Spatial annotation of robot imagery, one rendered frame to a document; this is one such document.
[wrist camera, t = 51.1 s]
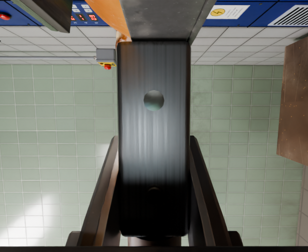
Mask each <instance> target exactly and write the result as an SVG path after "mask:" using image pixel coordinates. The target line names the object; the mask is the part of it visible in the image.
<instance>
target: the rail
mask: <svg viewBox="0 0 308 252"><path fill-rule="evenodd" d="M11 1H12V2H14V3H15V4H16V5H18V6H19V7H20V8H22V9H23V10H24V11H26V12H27V13H28V14H30V15H31V16H32V17H34V18H35V19H36V20H38V21H39V22H40V23H42V24H43V25H44V26H46V27H47V28H48V29H50V30H51V31H55V32H58V30H57V29H55V28H54V27H53V26H52V25H50V24H49V23H48V22H47V21H45V20H44V19H43V18H42V17H40V16H39V15H38V14H37V13H35V12H34V11H33V10H32V9H30V8H29V7H28V6H27V5H25V4H24V3H23V2H22V1H20V0H11Z"/></svg>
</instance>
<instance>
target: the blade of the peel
mask: <svg viewBox="0 0 308 252"><path fill-rule="evenodd" d="M216 1H217V0H119V2H120V6H121V9H122V12H123V15H124V18H125V22H126V25H127V28H128V31H129V35H130V38H131V41H132V42H154V41H186V42H189V44H190V46H191V45H192V43H193V42H194V40H195V38H196V36H197V35H198V33H199V31H200V29H201V28H202V26H203V24H204V22H205V21H206V19H207V17H208V15H209V14H210V12H211V10H212V8H213V6H214V5H215V3H216Z"/></svg>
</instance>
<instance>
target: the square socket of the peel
mask: <svg viewBox="0 0 308 252"><path fill-rule="evenodd" d="M116 83H117V127H118V171H119V215H120V232H121V234H122V236H124V237H136V238H139V239H141V240H145V241H163V240H167V239H170V238H172V237H184V236H187V234H188V231H189V197H190V121H191V46H190V43H189V42H187V41H121V42H118V44H117V47H116Z"/></svg>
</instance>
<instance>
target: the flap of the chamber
mask: <svg viewBox="0 0 308 252"><path fill-rule="evenodd" d="M20 1H22V2H23V3H24V4H25V5H27V6H28V7H29V8H30V9H32V10H33V11H34V12H35V13H37V14H38V15H39V16H40V17H42V18H43V19H44V20H45V21H47V22H48V23H49V24H50V25H52V26H53V27H54V28H55V29H56V30H58V31H59V32H61V33H67V34H69V33H70V29H71V18H72V7H73V0H20Z"/></svg>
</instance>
